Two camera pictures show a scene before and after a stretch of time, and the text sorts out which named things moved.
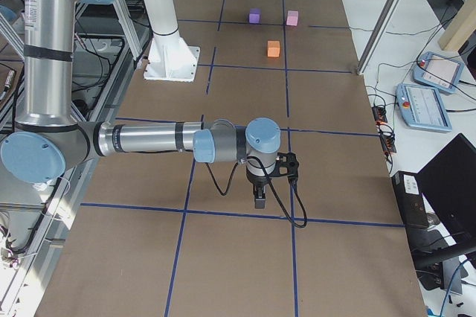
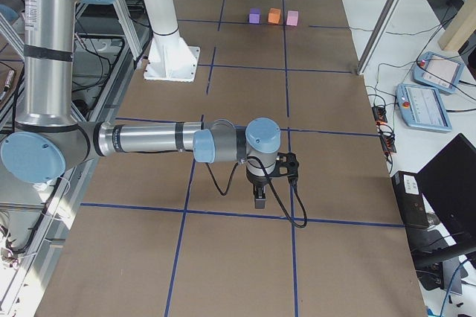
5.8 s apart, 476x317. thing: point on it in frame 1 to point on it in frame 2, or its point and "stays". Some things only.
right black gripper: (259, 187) stays
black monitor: (448, 183) stays
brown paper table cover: (178, 236) stays
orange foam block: (273, 48) to (274, 15)
